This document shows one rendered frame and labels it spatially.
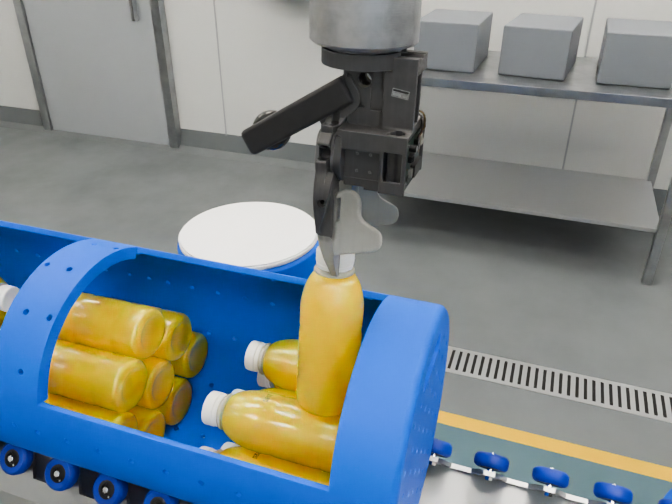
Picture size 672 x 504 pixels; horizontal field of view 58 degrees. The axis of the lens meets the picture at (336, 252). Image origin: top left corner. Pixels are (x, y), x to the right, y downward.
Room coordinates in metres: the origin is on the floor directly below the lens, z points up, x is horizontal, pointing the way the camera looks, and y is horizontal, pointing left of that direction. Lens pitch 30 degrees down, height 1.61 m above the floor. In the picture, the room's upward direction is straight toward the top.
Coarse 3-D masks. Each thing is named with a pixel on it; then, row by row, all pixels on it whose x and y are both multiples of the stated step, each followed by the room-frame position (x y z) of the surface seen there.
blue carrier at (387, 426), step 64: (0, 256) 0.86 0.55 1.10; (64, 256) 0.64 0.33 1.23; (128, 256) 0.68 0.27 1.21; (64, 320) 0.56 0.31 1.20; (192, 320) 0.74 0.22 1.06; (256, 320) 0.71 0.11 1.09; (384, 320) 0.51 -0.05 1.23; (448, 320) 0.59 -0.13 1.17; (0, 384) 0.52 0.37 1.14; (192, 384) 0.69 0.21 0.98; (256, 384) 0.67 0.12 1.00; (384, 384) 0.44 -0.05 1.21; (64, 448) 0.49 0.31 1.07; (128, 448) 0.46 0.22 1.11; (192, 448) 0.44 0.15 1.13; (384, 448) 0.39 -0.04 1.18
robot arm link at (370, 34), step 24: (312, 0) 0.51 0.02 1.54; (336, 0) 0.49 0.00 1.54; (360, 0) 0.48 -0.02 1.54; (384, 0) 0.48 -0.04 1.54; (408, 0) 0.49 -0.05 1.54; (312, 24) 0.51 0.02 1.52; (336, 24) 0.49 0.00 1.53; (360, 24) 0.48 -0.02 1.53; (384, 24) 0.48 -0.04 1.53; (408, 24) 0.49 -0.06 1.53; (336, 48) 0.49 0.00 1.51; (360, 48) 0.48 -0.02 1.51; (384, 48) 0.48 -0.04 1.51
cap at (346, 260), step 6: (318, 246) 0.54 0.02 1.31; (318, 252) 0.52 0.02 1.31; (318, 258) 0.52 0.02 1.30; (342, 258) 0.51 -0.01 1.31; (348, 258) 0.52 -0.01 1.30; (354, 258) 0.53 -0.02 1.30; (318, 264) 0.52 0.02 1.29; (324, 264) 0.51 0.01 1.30; (342, 264) 0.51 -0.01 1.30; (348, 264) 0.52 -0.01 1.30; (324, 270) 0.51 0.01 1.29; (342, 270) 0.51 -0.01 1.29; (348, 270) 0.52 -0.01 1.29
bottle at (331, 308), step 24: (312, 288) 0.51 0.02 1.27; (336, 288) 0.50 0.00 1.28; (360, 288) 0.52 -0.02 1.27; (312, 312) 0.50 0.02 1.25; (336, 312) 0.49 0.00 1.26; (360, 312) 0.51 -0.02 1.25; (312, 336) 0.49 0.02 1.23; (336, 336) 0.49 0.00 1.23; (360, 336) 0.51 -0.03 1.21; (312, 360) 0.49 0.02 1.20; (336, 360) 0.48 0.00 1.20; (312, 384) 0.48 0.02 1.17; (336, 384) 0.48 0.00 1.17; (312, 408) 0.48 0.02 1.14; (336, 408) 0.48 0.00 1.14
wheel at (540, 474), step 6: (534, 468) 0.55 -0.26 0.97; (540, 468) 0.54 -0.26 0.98; (546, 468) 0.54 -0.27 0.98; (552, 468) 0.55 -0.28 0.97; (534, 474) 0.54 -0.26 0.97; (540, 474) 0.53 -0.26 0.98; (546, 474) 0.53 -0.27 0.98; (552, 474) 0.53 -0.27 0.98; (558, 474) 0.53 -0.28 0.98; (564, 474) 0.53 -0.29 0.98; (540, 480) 0.53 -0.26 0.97; (546, 480) 0.52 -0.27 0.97; (552, 480) 0.52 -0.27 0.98; (558, 480) 0.52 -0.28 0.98; (564, 480) 0.52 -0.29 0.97; (558, 486) 0.53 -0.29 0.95; (564, 486) 0.52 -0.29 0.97
